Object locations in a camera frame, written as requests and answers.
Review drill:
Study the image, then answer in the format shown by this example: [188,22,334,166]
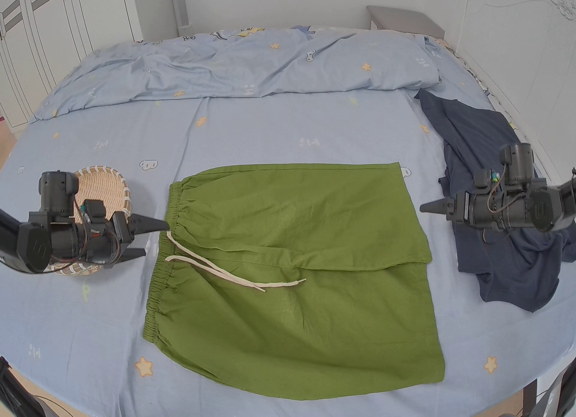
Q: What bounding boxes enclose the round woven basket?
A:
[47,165,131,277]

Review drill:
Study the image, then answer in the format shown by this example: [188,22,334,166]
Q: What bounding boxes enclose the white wardrobe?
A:
[0,0,144,128]

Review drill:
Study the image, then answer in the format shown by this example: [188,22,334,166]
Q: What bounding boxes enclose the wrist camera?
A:
[474,168,497,193]
[82,200,108,228]

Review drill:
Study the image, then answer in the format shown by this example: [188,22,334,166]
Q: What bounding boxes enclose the dark blue garment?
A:
[413,88,576,313]

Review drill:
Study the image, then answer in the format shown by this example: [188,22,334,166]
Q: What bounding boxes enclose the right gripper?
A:
[419,189,508,230]

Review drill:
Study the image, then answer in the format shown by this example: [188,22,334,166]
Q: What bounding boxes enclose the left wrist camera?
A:
[82,200,108,228]

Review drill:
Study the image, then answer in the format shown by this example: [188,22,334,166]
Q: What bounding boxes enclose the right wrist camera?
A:
[474,168,497,193]

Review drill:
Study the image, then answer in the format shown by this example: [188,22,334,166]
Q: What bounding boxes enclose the pale blue quilt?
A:
[31,25,445,124]

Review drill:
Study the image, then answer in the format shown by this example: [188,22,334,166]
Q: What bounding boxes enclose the green shorts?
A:
[142,162,446,400]

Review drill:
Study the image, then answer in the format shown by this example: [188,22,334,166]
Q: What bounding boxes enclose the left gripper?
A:
[83,212,170,268]

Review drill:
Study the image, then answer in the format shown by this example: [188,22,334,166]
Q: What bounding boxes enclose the bed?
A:
[0,0,576,417]

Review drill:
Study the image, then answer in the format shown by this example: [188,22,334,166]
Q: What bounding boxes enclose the grey bedside table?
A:
[366,5,445,40]

